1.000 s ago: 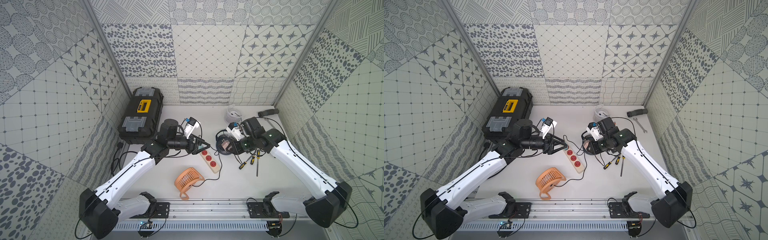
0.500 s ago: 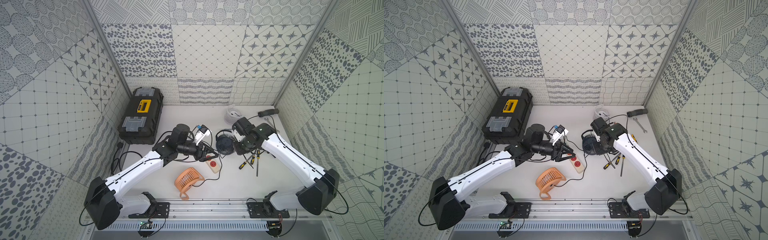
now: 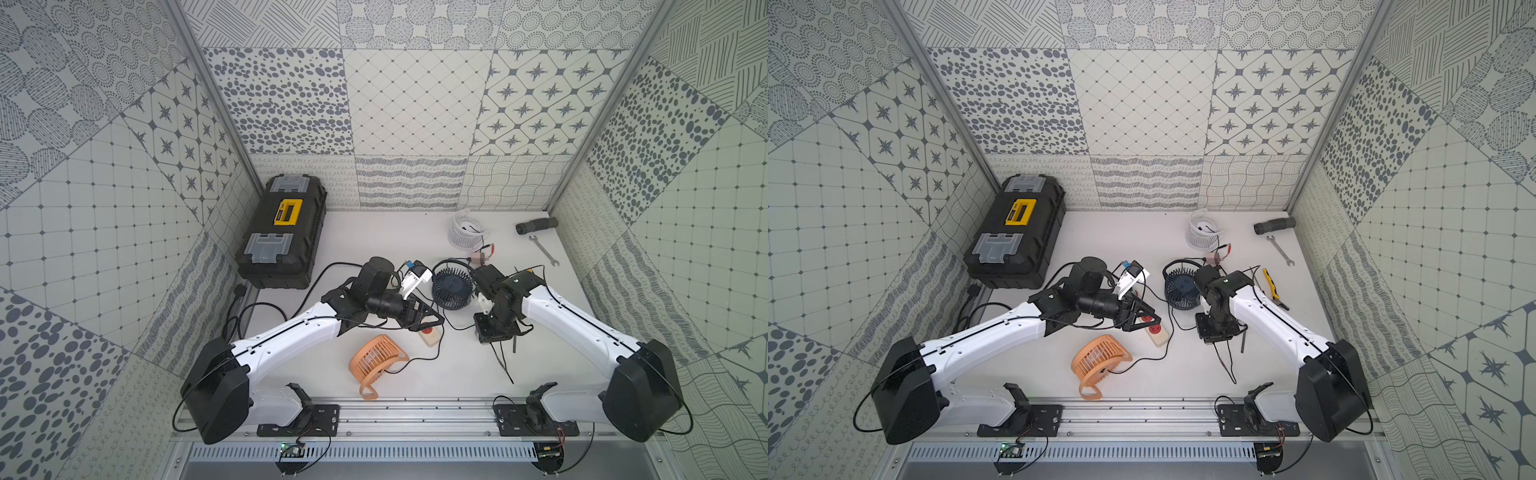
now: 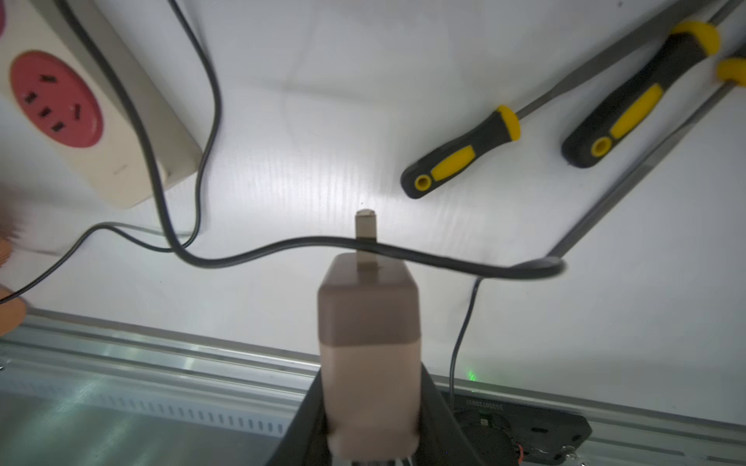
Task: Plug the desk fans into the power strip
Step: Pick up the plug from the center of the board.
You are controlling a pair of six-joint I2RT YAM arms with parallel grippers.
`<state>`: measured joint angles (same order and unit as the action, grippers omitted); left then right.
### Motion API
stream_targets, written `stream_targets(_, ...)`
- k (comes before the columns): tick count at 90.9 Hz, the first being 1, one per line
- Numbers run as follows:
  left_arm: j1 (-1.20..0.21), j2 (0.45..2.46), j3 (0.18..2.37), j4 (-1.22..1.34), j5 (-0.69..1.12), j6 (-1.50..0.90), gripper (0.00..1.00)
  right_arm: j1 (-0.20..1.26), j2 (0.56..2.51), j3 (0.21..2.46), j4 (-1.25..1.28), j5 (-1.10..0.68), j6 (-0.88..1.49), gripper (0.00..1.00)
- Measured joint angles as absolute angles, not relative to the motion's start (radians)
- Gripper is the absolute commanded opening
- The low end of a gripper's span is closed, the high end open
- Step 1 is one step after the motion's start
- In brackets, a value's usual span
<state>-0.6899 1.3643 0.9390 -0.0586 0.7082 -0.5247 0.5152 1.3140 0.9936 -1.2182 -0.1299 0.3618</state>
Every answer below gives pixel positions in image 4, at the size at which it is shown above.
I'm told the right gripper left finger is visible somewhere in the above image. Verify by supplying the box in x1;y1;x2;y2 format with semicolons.
266;372;326;466

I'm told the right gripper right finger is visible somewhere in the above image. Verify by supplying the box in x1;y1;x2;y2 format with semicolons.
416;365;484;466

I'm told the pink USB charger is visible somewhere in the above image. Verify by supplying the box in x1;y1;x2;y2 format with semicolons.
317;209;423;461

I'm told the beige red power strip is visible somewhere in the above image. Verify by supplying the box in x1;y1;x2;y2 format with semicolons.
1;1;202;209

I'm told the black yellow screwdriver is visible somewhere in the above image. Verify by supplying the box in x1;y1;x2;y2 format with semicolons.
561;21;721;168
400;106;522;199

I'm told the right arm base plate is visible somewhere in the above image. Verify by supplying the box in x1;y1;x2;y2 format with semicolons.
443;392;593;465

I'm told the blue fan black cable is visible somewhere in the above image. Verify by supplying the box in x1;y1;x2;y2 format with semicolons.
54;0;567;283

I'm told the orange fan black cable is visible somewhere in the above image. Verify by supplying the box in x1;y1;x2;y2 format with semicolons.
0;0;223;307

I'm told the aluminium rail frame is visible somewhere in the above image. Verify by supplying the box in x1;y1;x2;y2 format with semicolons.
1;310;745;465

